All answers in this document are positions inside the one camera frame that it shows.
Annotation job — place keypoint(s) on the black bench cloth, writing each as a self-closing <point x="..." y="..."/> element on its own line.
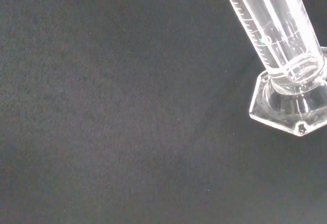
<point x="127" y="119"/>

